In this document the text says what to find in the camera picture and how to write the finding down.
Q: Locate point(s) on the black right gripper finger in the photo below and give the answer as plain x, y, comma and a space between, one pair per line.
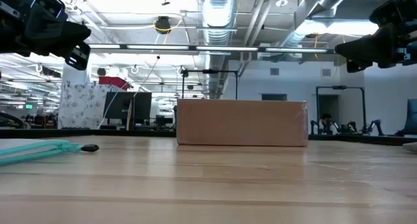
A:
371, 46
356, 67

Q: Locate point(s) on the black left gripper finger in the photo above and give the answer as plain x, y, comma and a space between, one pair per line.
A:
79, 56
58, 38

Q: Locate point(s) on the silver utility knife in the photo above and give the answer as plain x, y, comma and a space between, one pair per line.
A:
411, 147

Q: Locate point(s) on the teal mesh zipper pouch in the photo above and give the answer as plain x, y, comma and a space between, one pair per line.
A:
32, 147

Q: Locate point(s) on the taped brown cardboard box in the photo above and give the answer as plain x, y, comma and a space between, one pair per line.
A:
241, 123

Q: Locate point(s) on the red box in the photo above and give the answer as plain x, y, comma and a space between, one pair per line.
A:
112, 81

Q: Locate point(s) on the floral patterned partition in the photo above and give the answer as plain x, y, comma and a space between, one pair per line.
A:
81, 106

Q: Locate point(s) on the background robot arms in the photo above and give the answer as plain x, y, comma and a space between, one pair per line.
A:
374, 126

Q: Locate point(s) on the black computer monitor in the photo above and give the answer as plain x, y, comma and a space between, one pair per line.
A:
120, 105

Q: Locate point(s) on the person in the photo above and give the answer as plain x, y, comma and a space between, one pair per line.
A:
325, 123

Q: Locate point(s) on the green exit sign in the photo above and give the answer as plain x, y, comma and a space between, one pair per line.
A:
29, 106

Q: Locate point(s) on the blue chair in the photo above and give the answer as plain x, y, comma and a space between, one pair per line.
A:
411, 118

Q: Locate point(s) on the black camera stand frame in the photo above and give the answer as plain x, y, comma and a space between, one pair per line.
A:
340, 87

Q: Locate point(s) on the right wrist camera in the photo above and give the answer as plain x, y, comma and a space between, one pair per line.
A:
387, 12

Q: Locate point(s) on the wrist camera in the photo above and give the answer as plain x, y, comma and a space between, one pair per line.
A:
49, 4
387, 12

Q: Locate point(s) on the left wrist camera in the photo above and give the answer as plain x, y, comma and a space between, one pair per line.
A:
49, 4

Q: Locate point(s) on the smooth silver ventilation duct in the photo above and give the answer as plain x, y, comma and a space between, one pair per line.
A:
309, 12

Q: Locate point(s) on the black aluminium table frame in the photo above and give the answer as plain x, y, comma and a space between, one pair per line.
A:
97, 133

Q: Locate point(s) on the black overhead camera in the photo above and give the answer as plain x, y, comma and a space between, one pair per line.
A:
162, 24

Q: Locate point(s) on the silver ribbed ventilation duct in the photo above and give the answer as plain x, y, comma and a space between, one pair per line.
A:
218, 9

